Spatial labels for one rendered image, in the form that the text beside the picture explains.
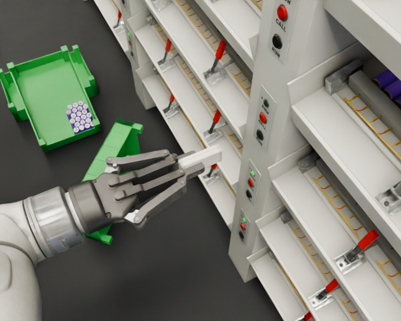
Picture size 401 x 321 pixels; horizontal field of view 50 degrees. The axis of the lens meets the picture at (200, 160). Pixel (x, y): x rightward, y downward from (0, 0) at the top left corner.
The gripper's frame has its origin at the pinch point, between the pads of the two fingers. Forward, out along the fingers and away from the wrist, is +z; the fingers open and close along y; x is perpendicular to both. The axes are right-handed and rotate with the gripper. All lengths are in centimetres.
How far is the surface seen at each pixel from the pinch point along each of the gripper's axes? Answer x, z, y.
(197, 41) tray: -6.3, 15.3, -31.9
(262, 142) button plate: -1.1, 11.1, 0.7
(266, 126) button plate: 3.2, 11.1, 0.8
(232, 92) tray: -6.5, 14.8, -15.7
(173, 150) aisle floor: -61, 12, -45
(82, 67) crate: -61, -3, -96
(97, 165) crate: -41, -13, -36
